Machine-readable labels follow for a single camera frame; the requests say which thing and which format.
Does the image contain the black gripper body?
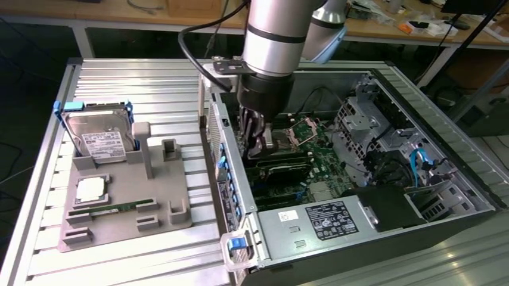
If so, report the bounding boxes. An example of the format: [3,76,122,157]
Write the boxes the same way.
[236,73,295,122]

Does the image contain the metal CPU socket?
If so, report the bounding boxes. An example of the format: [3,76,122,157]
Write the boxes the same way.
[281,115,325,147]

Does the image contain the green motherboard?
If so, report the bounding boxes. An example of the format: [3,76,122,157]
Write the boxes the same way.
[233,114,356,209]

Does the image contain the black expansion slot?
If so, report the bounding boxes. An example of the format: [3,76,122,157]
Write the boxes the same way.
[253,193,299,208]

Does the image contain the silver chipset heatsink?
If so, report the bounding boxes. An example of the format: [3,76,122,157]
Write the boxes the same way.
[307,183,335,200]

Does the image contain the silver disk bay cage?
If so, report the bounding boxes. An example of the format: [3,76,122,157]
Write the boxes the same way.
[335,83,422,156]

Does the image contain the gray power supply unit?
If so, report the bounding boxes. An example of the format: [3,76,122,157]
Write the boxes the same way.
[256,198,377,260]

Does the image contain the brown cardboard box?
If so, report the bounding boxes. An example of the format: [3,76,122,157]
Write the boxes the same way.
[165,0,223,19]

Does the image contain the wooden desk white legs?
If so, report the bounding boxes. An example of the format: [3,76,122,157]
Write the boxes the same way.
[343,0,509,90]
[0,0,249,59]

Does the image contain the gray plastic parts rack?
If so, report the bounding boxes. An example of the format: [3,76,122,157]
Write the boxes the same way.
[57,121,194,253]

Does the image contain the silver hard disk drive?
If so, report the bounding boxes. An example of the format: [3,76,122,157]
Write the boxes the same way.
[65,110,134,163]

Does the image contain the black air shroud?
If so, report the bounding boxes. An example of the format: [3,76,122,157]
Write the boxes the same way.
[343,189,428,233]

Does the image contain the green RAM stick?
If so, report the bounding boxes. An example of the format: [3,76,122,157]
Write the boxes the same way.
[85,203,140,215]

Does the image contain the silver CPU chip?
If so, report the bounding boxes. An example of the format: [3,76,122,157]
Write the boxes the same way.
[76,178,106,201]

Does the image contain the blue disk caddy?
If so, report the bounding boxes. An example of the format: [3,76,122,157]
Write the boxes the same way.
[52,101,138,158]

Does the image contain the black open PC case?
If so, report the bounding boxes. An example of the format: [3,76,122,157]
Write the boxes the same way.
[197,61,509,286]

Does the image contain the white orange device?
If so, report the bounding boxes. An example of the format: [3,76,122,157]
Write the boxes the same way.
[399,19,455,38]

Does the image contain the black floor equipment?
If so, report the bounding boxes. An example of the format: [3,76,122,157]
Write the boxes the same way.
[431,85,509,138]

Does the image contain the black tripod pole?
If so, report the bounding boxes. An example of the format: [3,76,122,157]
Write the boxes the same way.
[412,0,502,87]

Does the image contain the black monitor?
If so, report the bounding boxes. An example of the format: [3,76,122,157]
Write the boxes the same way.
[439,0,509,30]

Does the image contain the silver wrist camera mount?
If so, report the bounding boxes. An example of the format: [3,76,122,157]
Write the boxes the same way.
[200,55,255,92]

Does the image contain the thin black hanging cable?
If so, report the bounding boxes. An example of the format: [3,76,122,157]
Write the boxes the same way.
[205,0,239,60]

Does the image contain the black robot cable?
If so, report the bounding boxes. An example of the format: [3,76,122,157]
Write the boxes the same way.
[176,22,244,90]

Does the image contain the black power wire bundle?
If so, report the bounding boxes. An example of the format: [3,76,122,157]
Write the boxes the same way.
[363,148,418,191]

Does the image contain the blue disk wire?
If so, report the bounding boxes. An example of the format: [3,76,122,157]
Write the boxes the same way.
[408,148,432,188]

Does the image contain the gray network cable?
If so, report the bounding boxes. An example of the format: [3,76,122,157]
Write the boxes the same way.
[125,0,164,16]

